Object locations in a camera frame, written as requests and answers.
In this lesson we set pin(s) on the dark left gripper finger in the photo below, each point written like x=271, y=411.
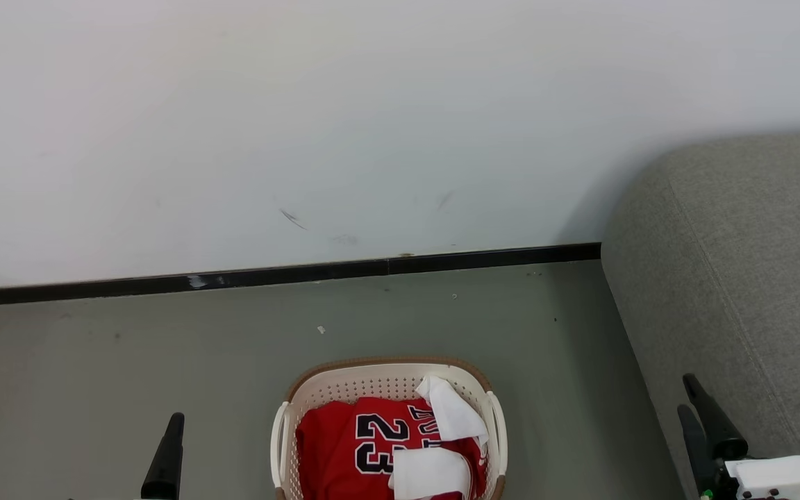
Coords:
x=165, y=465

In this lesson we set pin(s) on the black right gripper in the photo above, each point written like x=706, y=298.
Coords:
x=725, y=482

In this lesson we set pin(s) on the red number 23 jersey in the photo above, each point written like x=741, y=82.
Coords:
x=334, y=451

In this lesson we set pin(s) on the red garment with white band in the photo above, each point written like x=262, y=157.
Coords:
x=477, y=473

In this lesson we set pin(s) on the grey fabric sofa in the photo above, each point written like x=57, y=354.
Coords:
x=740, y=278

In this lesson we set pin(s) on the cream plastic laundry basket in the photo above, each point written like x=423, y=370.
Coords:
x=372, y=382

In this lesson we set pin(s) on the black wall baseboard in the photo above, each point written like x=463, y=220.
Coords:
x=303, y=272

